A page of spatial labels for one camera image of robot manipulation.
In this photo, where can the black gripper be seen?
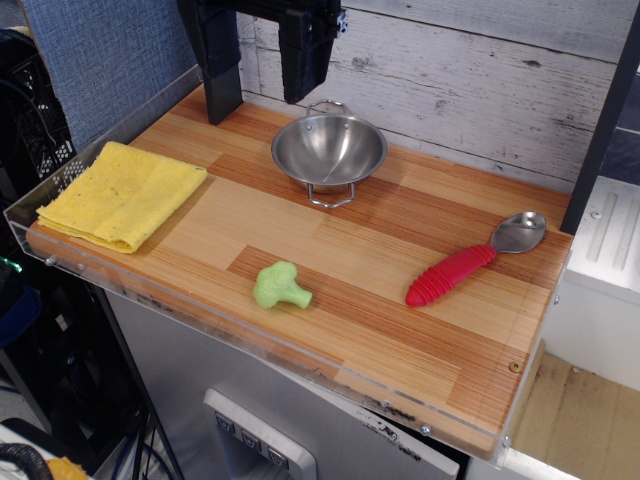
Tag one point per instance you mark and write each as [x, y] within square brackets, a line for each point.
[306, 33]

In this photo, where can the yellow folded cloth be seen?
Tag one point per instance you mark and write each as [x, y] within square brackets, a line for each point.
[122, 198]

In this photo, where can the clear acrylic table guard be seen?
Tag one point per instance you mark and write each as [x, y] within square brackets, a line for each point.
[453, 368]

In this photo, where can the red handled metal spoon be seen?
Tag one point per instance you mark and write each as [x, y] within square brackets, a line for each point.
[517, 234]

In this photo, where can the black frame post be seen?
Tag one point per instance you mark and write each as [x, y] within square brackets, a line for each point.
[616, 97]
[223, 94]

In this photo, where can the silver cabinet with dispenser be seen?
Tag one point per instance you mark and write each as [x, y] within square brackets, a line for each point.
[186, 372]

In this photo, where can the right black frame post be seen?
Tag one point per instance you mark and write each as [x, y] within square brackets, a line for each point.
[616, 97]

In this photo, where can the black plastic crate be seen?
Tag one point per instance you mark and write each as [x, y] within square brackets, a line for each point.
[40, 128]

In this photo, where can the green toy broccoli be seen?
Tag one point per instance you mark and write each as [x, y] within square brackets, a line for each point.
[277, 283]

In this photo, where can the steel bowl with handles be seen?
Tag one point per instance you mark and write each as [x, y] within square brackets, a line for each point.
[328, 151]

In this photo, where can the blue fabric panel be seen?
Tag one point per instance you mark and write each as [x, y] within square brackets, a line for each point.
[115, 66]

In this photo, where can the left black frame post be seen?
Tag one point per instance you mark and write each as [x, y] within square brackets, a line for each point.
[223, 94]

